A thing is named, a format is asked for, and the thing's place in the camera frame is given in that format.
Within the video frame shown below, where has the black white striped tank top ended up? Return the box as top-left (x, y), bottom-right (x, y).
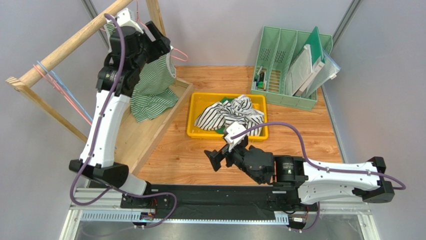
top-left (194, 94), bottom-right (265, 131)

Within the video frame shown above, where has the blue wire hanger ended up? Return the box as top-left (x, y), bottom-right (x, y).
top-left (36, 60), bottom-right (94, 122)

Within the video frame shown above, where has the clear mesh zip pouch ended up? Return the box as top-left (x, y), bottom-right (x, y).
top-left (301, 49), bottom-right (341, 98)

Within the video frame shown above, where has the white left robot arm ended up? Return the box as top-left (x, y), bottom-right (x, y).
top-left (69, 21), bottom-right (171, 195)

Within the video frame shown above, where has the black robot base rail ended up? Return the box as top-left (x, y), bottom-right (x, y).
top-left (119, 181), bottom-right (319, 222)

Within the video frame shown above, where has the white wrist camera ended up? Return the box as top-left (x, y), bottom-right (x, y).
top-left (114, 7), bottom-right (143, 33)
top-left (223, 121), bottom-right (247, 152)

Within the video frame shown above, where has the yellow plastic tray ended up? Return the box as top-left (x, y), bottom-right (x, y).
top-left (186, 92), bottom-right (269, 142)

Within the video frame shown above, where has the white pen in organizer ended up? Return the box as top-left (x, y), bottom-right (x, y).
top-left (254, 65), bottom-right (263, 90)

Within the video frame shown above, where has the green white striped tank top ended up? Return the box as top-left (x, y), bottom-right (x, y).
top-left (114, 26), bottom-right (179, 123)

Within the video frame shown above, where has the white mesh document pouch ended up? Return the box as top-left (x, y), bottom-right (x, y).
top-left (284, 44), bottom-right (313, 96)

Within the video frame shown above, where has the green plastic file organizer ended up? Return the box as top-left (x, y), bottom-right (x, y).
top-left (250, 26), bottom-right (318, 111)

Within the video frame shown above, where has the wooden clothes rack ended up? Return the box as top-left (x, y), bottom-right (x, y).
top-left (6, 13), bottom-right (194, 175)

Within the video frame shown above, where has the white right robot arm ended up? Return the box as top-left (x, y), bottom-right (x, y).
top-left (204, 136), bottom-right (395, 205)

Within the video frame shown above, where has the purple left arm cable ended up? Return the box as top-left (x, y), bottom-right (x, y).
top-left (69, 13), bottom-right (178, 229)

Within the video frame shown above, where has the pink wire hanger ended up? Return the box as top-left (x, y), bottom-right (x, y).
top-left (32, 64), bottom-right (92, 126)
top-left (133, 0), bottom-right (189, 64)

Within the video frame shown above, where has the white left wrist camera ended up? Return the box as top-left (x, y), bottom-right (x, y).
top-left (114, 7), bottom-right (143, 33)

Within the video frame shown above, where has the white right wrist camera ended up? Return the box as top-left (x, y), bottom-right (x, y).
top-left (223, 121), bottom-right (247, 152)

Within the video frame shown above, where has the green cover book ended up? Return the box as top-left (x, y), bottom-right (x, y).
top-left (293, 26), bottom-right (325, 97)

